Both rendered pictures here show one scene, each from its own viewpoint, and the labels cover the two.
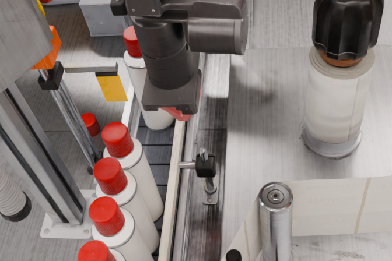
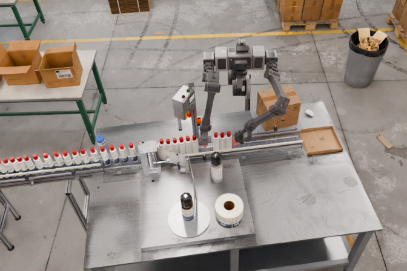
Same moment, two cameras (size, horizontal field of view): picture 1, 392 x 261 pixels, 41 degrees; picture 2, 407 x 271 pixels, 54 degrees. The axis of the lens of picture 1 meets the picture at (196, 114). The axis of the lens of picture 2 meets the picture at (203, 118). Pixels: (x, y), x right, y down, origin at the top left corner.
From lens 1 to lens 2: 268 cm
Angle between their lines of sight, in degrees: 46
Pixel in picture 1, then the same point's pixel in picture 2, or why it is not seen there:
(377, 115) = (223, 185)
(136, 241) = (181, 146)
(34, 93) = (224, 127)
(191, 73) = not seen: hidden behind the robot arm
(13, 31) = (181, 115)
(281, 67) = (234, 167)
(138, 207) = (187, 145)
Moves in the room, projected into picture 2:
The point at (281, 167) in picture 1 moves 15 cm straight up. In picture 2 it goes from (208, 170) to (207, 159)
